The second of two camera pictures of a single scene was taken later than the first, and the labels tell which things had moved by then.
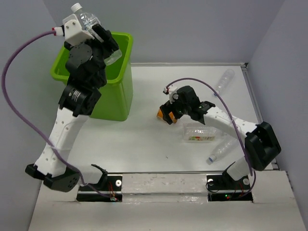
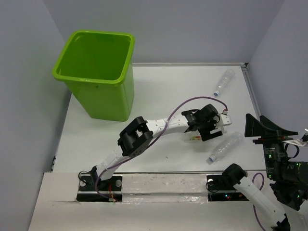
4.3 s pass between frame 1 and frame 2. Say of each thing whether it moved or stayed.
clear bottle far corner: stayed
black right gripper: moved
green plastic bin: stayed
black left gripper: moved
